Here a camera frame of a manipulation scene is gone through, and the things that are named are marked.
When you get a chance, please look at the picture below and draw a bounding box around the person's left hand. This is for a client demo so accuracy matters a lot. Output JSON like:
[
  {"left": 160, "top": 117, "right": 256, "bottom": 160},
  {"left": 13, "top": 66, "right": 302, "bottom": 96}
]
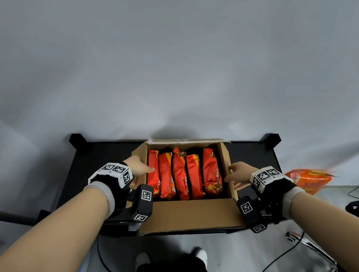
[{"left": 122, "top": 153, "right": 157, "bottom": 191}]

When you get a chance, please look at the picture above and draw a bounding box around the person's right hand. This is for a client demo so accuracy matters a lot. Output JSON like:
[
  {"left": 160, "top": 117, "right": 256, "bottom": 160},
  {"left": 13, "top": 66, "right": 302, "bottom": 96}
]
[{"left": 222, "top": 160, "right": 261, "bottom": 192}]

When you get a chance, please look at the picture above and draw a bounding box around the brown cardboard box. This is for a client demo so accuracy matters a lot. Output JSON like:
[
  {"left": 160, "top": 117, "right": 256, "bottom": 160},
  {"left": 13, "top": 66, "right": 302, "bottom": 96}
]
[{"left": 119, "top": 130, "right": 247, "bottom": 241}]

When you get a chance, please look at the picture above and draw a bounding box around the person's right forearm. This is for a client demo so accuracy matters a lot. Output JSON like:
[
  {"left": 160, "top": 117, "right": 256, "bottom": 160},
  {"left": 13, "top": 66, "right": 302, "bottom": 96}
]
[{"left": 287, "top": 185, "right": 359, "bottom": 272}]

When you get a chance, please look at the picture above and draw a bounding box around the person's left forearm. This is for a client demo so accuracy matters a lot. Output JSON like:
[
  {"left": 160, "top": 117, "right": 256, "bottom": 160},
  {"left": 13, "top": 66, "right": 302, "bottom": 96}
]
[{"left": 0, "top": 184, "right": 119, "bottom": 272}]

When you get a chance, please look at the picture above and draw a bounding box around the red snack packet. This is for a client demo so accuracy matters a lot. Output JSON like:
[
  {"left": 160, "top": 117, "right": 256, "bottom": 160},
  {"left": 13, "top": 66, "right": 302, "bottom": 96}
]
[
  {"left": 199, "top": 147, "right": 225, "bottom": 197},
  {"left": 155, "top": 151, "right": 178, "bottom": 202},
  {"left": 143, "top": 149, "right": 164, "bottom": 198},
  {"left": 169, "top": 146, "right": 192, "bottom": 202},
  {"left": 185, "top": 153, "right": 206, "bottom": 201}
]

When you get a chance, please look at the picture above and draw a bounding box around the black table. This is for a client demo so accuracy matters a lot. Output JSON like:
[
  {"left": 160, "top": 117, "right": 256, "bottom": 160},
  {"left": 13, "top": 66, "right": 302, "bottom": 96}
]
[{"left": 26, "top": 110, "right": 291, "bottom": 256}]

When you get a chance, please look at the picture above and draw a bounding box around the orange snack packet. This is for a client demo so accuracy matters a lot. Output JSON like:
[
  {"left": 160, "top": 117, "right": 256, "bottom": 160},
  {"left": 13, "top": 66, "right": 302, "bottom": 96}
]
[{"left": 283, "top": 165, "right": 335, "bottom": 198}]

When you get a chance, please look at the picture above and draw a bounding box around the person's white shoe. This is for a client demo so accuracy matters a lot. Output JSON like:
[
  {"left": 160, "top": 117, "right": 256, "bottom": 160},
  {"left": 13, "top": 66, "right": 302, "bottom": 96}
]
[
  {"left": 194, "top": 248, "right": 209, "bottom": 269},
  {"left": 134, "top": 252, "right": 152, "bottom": 272}
]

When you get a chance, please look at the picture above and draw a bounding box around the chrome chair leg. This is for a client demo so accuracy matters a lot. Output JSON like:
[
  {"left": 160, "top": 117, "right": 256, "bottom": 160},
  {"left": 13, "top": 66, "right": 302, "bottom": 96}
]
[{"left": 285, "top": 226, "right": 340, "bottom": 272}]

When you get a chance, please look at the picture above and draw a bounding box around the black metal bar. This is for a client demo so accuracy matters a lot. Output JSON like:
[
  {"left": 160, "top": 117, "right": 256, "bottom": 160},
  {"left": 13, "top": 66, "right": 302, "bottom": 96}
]
[{"left": 0, "top": 201, "right": 38, "bottom": 230}]

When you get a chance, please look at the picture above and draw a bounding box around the black wrist camera with markers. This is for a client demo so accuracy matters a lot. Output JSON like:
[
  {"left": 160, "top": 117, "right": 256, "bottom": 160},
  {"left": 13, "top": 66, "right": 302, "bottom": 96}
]
[
  {"left": 233, "top": 162, "right": 309, "bottom": 235},
  {"left": 82, "top": 158, "right": 157, "bottom": 230}
]

